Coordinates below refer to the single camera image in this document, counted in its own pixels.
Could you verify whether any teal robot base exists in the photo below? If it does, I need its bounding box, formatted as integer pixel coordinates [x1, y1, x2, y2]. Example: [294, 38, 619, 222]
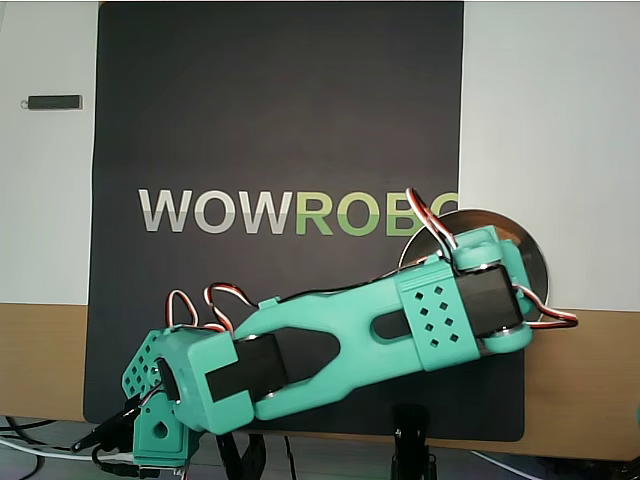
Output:
[121, 327, 201, 471]

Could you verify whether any metal bowl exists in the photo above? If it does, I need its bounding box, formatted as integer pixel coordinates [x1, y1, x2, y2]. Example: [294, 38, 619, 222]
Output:
[397, 208, 551, 321]

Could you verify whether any black WOWROBO mat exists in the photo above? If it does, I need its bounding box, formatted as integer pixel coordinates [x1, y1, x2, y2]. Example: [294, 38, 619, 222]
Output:
[82, 0, 526, 444]

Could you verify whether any black table clamp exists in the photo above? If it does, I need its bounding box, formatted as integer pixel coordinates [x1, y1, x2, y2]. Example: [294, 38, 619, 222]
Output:
[71, 399, 139, 454]
[214, 432, 267, 480]

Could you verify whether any white paper sheet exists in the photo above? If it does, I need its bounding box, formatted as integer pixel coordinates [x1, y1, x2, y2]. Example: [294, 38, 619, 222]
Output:
[0, 0, 640, 314]

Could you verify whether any black USB stick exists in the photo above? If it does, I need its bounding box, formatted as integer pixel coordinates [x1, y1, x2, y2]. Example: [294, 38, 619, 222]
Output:
[19, 93, 85, 112]

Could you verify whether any black C clamp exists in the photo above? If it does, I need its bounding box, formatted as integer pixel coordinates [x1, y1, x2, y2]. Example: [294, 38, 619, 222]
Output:
[612, 457, 640, 480]

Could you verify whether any red white black servo cable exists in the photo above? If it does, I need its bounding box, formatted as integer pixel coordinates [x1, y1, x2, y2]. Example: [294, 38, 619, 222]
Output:
[166, 282, 259, 334]
[405, 187, 460, 254]
[513, 283, 580, 330]

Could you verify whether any white cable with plug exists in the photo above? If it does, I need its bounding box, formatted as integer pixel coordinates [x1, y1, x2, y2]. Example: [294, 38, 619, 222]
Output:
[469, 448, 551, 474]

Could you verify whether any black power plug cable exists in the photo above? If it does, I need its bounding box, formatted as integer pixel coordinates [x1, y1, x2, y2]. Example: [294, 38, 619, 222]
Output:
[92, 446, 156, 477]

